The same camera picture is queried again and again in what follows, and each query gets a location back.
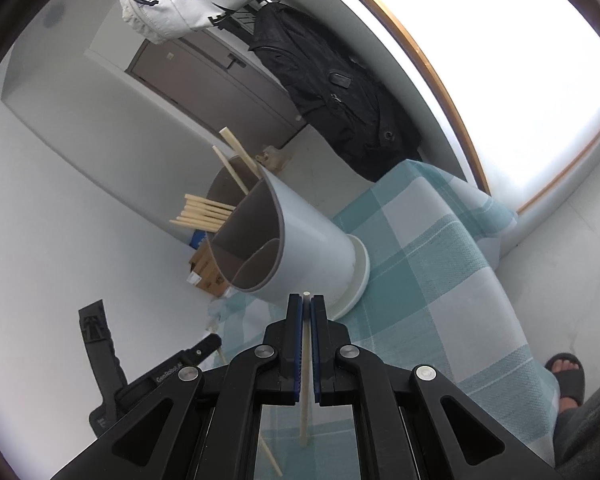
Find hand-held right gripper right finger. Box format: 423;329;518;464
310;294;563;480

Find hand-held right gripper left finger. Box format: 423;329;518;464
50;292;305;480

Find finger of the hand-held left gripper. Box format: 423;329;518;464
184;334;222;367
77;300;128;401

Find grey plastic utensil holder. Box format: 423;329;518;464
200;155;371;321

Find bundle of wooden chopsticks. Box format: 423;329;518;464
169;192;236;233

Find brown cardboard box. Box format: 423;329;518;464
187;245;228;298

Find teal checked tablecloth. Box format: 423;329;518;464
207;160;561;480

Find beige plastic bag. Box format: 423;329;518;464
255;145;291;171

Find person's foot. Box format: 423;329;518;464
550;357;581;408

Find foot in black sandal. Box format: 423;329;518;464
544;352;586;413

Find black backpack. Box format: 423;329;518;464
247;2;423;183

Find person's grey trousers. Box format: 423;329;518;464
552;375;600;480

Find gold-framed window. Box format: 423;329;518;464
310;0;600;216

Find white hanging bag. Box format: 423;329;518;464
116;0;263;46

